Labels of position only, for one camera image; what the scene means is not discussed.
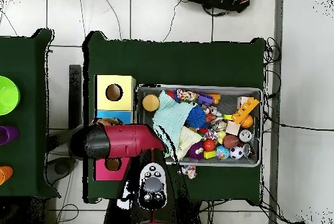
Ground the light blue knitted cloth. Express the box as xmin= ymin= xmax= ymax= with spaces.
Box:
xmin=151 ymin=90 xmax=195 ymax=159

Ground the colourful patterned cloth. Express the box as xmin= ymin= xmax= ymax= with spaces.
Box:
xmin=179 ymin=165 xmax=198 ymax=180

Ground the long orange toy brick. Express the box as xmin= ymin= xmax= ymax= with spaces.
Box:
xmin=231 ymin=97 xmax=261 ymax=125

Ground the wooden box with three holes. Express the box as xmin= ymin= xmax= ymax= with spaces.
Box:
xmin=93 ymin=74 xmax=137 ymax=182

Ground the orange round foam disc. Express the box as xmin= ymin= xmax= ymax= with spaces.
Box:
xmin=141 ymin=93 xmax=160 ymax=112

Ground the blue spiky ball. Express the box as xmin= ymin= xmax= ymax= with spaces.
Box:
xmin=185 ymin=105 xmax=207 ymax=129

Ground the cream knitted cloth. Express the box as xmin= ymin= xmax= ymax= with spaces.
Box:
xmin=175 ymin=125 xmax=203 ymax=161

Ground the blue plastic toy brick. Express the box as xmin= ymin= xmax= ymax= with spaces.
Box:
xmin=197 ymin=92 xmax=214 ymax=106

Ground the tiger plush toy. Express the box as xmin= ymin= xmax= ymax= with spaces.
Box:
xmin=204 ymin=112 xmax=217 ymax=124

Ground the purple spiky ball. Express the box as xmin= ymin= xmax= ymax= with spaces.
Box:
xmin=187 ymin=141 xmax=205 ymax=161

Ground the dark green table cloth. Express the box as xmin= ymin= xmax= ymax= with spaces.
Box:
xmin=82 ymin=30 xmax=267 ymax=204
xmin=0 ymin=27 xmax=61 ymax=200

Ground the globe print ball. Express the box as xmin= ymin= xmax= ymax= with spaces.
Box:
xmin=215 ymin=145 xmax=230 ymax=161

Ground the brown toy football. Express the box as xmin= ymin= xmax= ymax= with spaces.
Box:
xmin=222 ymin=134 xmax=240 ymax=149

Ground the small soccer ball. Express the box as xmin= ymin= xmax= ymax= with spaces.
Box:
xmin=230 ymin=146 xmax=245 ymax=160

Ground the orange ball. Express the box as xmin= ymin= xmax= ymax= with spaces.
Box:
xmin=240 ymin=114 xmax=255 ymax=128

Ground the green plastic bowl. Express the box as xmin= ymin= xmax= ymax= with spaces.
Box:
xmin=0 ymin=75 xmax=22 ymax=117

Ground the purple plastic cup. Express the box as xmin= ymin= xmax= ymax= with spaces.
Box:
xmin=0 ymin=125 xmax=20 ymax=146

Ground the orange plastic cup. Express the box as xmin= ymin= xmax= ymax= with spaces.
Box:
xmin=0 ymin=165 xmax=14 ymax=186

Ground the silver wire mesh bin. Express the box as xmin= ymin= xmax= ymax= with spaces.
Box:
xmin=133 ymin=83 xmax=263 ymax=168

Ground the thick black floor cable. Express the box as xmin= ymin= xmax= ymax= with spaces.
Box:
xmin=263 ymin=112 xmax=334 ymax=133

